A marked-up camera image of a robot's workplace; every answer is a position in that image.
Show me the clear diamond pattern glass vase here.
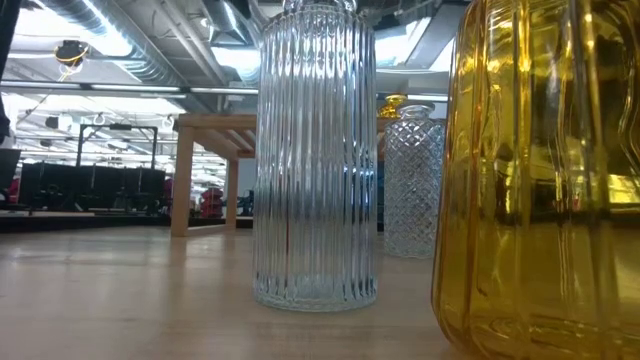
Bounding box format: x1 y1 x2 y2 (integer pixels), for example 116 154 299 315
382 103 447 260

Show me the yellow glass vase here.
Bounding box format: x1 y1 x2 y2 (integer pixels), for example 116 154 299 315
430 0 640 360
376 93 409 120

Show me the wooden slatted shelf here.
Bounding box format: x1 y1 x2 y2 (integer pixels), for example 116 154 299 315
169 112 449 239

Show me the clear ribbed glass vase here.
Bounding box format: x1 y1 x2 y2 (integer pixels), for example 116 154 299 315
252 0 380 314

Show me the red equipment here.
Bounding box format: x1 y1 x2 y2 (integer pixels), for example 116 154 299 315
199 187 225 219

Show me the black workbench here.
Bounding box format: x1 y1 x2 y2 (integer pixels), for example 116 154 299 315
19 162 169 214

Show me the silver ventilation duct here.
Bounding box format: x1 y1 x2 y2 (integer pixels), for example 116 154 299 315
199 0 261 81
29 0 211 86

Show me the black aluminium table frame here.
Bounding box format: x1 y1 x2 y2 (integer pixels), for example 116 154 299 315
0 212 386 236

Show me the black ceiling cable reel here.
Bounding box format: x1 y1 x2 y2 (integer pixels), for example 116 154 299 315
53 39 90 69

